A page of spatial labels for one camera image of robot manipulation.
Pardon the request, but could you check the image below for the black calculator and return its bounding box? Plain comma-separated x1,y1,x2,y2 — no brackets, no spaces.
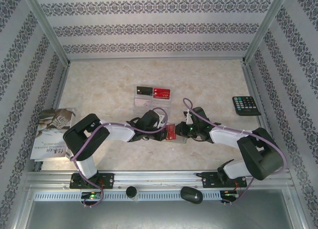
232,96,262,116

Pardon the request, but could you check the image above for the right control board green light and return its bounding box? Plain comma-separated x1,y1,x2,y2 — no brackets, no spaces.
221,190,240,199

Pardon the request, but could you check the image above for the small jar with black lid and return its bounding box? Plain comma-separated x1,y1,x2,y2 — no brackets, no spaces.
125,186,139,202

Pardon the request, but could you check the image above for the control board green light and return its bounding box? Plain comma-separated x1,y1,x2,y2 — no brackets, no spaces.
221,190,240,199
81,192,102,200

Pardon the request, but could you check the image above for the magazine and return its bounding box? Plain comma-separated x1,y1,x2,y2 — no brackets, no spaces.
30,107,77,162

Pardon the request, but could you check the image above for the black credit card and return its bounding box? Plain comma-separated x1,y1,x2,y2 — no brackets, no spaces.
136,86,153,95

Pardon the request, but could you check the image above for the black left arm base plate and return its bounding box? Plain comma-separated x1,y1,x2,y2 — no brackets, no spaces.
69,172,115,190

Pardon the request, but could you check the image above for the red VIP credit card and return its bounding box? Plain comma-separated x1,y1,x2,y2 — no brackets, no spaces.
153,88,171,100

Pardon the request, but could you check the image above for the clear card holder case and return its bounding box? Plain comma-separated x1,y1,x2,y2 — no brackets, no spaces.
163,136,187,144

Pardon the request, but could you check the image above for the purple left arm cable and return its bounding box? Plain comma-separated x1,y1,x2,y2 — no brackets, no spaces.
69,107,169,209

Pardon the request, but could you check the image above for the left control board green light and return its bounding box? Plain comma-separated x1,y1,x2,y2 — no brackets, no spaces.
81,192,102,200

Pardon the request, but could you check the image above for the slotted grey cable duct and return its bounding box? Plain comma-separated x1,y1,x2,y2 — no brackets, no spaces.
33,190,222,202

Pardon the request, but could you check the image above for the aluminium mounting rail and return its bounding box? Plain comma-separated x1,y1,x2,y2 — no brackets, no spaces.
24,169,294,190

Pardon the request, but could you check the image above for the clear acrylic tray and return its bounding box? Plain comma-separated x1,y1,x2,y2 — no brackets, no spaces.
133,86,174,117

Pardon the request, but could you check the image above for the aluminium side rail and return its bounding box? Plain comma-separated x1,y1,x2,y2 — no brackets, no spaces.
241,61,283,170
34,62,72,171

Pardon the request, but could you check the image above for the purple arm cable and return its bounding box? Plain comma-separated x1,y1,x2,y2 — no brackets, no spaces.
182,97,289,207
69,107,169,209

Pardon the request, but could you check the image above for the grey metal panel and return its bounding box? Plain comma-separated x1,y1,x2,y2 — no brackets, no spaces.
24,200,305,229

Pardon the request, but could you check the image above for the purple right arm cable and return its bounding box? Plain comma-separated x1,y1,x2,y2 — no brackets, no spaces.
182,97,289,207

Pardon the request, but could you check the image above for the black computer mouse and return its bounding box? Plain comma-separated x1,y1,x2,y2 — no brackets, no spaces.
180,186,203,205

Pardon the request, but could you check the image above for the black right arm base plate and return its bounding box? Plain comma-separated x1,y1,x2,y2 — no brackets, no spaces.
202,171,248,189

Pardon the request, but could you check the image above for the aluminium frame post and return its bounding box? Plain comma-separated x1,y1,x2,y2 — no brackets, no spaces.
241,0,292,66
21,0,72,67

